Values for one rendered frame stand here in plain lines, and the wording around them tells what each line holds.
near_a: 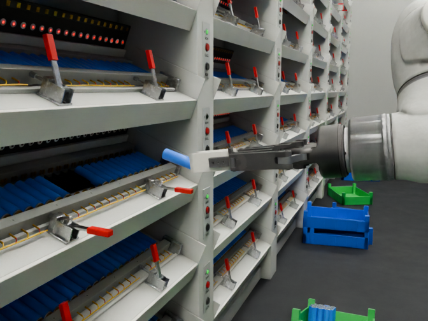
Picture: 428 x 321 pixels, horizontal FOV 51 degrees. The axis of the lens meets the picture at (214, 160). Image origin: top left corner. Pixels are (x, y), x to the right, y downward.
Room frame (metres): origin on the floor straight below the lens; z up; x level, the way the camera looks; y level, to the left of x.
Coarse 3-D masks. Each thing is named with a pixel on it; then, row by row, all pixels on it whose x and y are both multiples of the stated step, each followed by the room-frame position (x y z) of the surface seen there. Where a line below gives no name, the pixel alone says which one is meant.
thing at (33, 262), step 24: (72, 144) 0.84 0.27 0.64; (96, 144) 0.92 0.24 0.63; (144, 144) 1.04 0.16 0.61; (144, 192) 0.85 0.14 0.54; (168, 192) 0.89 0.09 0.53; (96, 216) 0.69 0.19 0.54; (120, 216) 0.72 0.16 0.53; (144, 216) 0.78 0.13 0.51; (48, 240) 0.58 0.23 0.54; (96, 240) 0.65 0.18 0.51; (120, 240) 0.73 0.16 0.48; (0, 264) 0.50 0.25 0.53; (24, 264) 0.52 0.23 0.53; (48, 264) 0.55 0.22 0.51; (72, 264) 0.61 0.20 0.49; (0, 288) 0.48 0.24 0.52; (24, 288) 0.52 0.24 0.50
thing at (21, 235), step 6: (174, 174) 0.98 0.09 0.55; (162, 180) 0.93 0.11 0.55; (144, 186) 0.86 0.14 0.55; (126, 192) 0.80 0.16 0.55; (132, 192) 0.82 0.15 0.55; (114, 198) 0.76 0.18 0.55; (120, 198) 0.78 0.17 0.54; (96, 204) 0.72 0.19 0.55; (102, 204) 0.73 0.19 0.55; (78, 210) 0.68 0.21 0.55; (84, 210) 0.68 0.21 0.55; (90, 210) 0.70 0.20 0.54; (72, 216) 0.66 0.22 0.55; (48, 222) 0.61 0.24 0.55; (42, 228) 0.60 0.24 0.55; (18, 234) 0.56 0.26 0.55; (24, 234) 0.57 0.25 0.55; (30, 234) 0.58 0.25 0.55; (6, 240) 0.54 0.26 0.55; (12, 240) 0.55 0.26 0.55; (0, 246) 0.53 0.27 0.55
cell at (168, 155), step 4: (164, 152) 0.71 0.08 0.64; (168, 152) 0.71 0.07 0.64; (172, 152) 0.71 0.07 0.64; (176, 152) 0.71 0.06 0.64; (164, 156) 0.71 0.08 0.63; (168, 156) 0.71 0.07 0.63; (172, 156) 0.71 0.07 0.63; (176, 156) 0.70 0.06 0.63; (180, 156) 0.70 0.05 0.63; (184, 156) 0.70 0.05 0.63; (168, 160) 0.71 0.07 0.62; (172, 160) 0.71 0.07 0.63; (176, 160) 0.70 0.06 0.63; (180, 160) 0.70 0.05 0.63; (184, 160) 0.70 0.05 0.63; (188, 160) 0.70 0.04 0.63; (180, 164) 0.70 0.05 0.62; (184, 164) 0.70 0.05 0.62; (188, 164) 0.70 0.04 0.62; (188, 168) 0.70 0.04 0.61
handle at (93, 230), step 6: (66, 222) 0.60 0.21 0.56; (72, 228) 0.59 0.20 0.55; (78, 228) 0.59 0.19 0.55; (84, 228) 0.59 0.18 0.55; (90, 228) 0.58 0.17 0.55; (96, 228) 0.58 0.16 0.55; (102, 228) 0.59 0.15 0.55; (96, 234) 0.58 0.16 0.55; (102, 234) 0.57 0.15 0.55; (108, 234) 0.57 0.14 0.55
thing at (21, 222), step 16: (128, 176) 0.83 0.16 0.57; (144, 176) 0.86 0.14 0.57; (160, 176) 0.93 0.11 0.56; (176, 176) 0.96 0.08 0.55; (96, 192) 0.72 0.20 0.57; (112, 192) 0.76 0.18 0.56; (128, 192) 0.79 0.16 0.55; (48, 208) 0.62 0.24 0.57; (64, 208) 0.64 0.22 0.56; (80, 208) 0.68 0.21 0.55; (0, 224) 0.54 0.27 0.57; (16, 224) 0.55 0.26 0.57; (32, 224) 0.59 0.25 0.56; (0, 240) 0.53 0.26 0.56; (16, 240) 0.54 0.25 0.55
